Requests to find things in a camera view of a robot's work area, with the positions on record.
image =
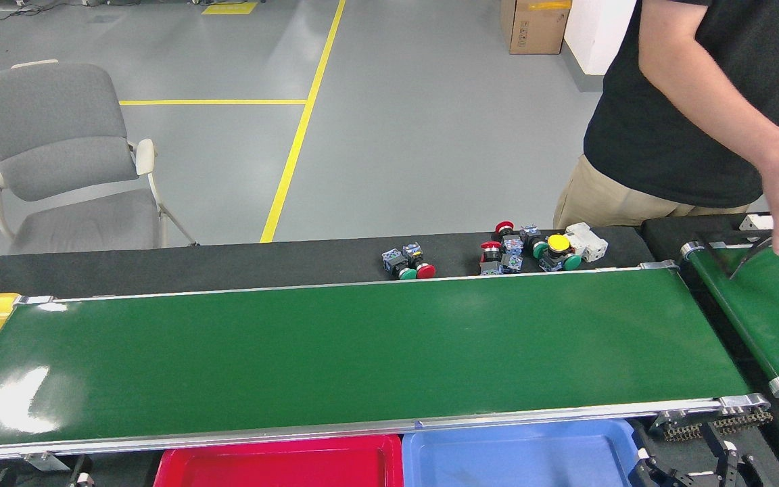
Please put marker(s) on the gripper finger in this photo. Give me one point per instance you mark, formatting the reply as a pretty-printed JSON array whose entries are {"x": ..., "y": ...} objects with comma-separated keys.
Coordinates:
[
  {"x": 643, "y": 473},
  {"x": 82, "y": 480},
  {"x": 734, "y": 473}
]

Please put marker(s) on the yellow push button switch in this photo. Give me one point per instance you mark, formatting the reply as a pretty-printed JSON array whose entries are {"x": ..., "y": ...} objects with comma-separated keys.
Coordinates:
[{"x": 558, "y": 242}]

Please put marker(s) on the person's right forearm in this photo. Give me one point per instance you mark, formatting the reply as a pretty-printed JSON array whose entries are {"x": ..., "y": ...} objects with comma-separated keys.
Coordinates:
[{"x": 714, "y": 101}]

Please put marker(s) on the short green conveyor belt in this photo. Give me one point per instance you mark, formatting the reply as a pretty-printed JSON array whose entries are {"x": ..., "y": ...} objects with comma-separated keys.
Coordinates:
[{"x": 768, "y": 318}]

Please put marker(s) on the long green conveyor belt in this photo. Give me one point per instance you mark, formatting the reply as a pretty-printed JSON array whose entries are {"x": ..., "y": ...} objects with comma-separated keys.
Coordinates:
[{"x": 362, "y": 352}]

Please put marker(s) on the blue plastic bin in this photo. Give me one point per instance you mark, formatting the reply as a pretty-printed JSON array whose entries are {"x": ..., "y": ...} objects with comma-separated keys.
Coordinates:
[{"x": 518, "y": 456}]

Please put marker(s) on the red plastic bin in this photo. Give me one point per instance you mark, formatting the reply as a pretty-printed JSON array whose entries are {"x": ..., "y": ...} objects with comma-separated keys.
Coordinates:
[{"x": 281, "y": 467}]

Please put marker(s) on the person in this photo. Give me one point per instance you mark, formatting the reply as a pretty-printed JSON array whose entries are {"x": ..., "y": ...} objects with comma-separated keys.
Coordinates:
[{"x": 646, "y": 149}]

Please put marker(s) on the grey office chair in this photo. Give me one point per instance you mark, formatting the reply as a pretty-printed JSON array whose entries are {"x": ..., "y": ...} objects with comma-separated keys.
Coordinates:
[{"x": 51, "y": 122}]

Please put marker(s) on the cardboard box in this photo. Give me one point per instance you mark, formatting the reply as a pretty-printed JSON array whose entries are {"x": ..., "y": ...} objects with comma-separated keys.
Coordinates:
[{"x": 538, "y": 30}]

